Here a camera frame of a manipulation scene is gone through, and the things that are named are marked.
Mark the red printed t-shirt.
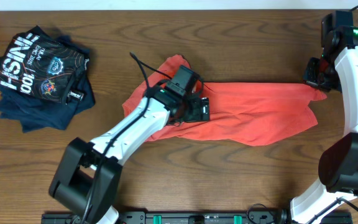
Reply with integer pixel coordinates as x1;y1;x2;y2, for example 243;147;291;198
122;54;328;147

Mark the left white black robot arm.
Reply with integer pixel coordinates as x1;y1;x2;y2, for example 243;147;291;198
48;65;209;223

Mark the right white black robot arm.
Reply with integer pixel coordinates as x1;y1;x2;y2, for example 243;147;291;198
279;11;358;223

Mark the navy folded clothes stack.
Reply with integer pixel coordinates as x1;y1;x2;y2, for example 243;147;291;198
0;26;95;133

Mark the black printed folded t-shirt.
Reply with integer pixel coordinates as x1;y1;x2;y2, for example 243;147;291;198
0;31;88;103

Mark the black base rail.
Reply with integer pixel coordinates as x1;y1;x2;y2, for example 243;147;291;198
40;210;354;224

